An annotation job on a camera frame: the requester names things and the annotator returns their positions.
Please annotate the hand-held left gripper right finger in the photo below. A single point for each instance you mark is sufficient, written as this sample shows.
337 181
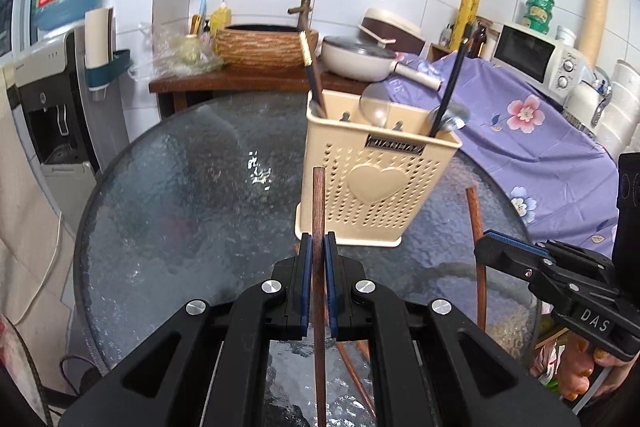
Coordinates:
331 277

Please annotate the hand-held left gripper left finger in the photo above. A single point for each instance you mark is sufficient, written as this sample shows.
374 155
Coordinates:
305 277

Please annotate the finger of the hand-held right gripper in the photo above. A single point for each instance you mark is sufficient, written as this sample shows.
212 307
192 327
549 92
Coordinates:
520 243
510 259

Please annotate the brown wooden chopstick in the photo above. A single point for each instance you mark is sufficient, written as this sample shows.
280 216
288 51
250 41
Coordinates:
472 212
319 202

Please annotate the beige plastic utensil holder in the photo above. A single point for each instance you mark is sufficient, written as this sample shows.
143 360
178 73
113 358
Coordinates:
345 207

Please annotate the translucent grey spoon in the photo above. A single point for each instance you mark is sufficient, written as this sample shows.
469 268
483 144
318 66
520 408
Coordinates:
375 104

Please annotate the black chopstick gold band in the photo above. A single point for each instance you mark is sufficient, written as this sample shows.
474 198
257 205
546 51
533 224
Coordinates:
312 72

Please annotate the person's right hand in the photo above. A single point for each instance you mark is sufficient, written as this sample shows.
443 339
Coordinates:
585 372

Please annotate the purple floral cloth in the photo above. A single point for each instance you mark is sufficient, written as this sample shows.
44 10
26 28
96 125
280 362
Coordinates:
540 147

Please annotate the chrome tap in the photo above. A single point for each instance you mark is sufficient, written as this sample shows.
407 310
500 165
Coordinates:
602 102

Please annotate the white microwave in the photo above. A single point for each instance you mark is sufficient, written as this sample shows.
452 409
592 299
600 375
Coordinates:
530 57

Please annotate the white jar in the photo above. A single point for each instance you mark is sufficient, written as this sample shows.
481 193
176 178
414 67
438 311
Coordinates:
566 37

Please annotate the brown glass bottle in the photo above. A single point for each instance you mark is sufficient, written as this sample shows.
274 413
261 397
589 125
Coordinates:
480 42

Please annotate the small wooden box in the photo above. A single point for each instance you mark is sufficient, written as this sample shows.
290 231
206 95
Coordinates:
440 53

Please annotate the tall beige roll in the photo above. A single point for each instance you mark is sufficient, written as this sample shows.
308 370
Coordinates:
595 12

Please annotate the dark wooden counter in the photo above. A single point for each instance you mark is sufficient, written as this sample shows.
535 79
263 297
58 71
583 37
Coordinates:
225 84

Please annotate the cream pan with lid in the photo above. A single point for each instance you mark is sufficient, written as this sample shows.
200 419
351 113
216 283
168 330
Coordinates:
355 59

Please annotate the small white bottle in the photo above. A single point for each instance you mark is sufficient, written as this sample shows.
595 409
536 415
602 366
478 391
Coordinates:
446 36

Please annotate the green noodle cups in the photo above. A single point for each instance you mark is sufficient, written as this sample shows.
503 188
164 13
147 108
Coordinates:
539 9

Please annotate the yellow roll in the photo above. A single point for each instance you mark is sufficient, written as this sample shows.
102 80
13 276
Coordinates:
465 22

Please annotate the wood-pattern sink basin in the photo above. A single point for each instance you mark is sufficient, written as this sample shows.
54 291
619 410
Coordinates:
260 49

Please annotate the brown white rice cooker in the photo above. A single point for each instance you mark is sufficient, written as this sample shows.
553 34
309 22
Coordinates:
395 29

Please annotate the clear plastic bag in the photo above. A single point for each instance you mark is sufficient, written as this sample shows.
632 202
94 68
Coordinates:
182 54

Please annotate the bronze faucet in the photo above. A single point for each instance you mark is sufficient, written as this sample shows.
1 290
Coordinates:
304 12

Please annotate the yellow soap bottle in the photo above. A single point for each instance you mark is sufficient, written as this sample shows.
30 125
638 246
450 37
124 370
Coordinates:
220 19

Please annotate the teal plastic holder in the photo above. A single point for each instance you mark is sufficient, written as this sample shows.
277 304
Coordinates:
107 74

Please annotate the water dispenser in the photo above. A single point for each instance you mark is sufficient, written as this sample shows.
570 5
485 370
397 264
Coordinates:
55 117

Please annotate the white cup tube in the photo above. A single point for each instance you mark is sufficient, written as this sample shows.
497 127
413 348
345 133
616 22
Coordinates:
99 37

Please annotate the dark window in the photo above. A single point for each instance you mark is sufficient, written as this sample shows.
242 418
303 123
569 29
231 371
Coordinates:
7 12

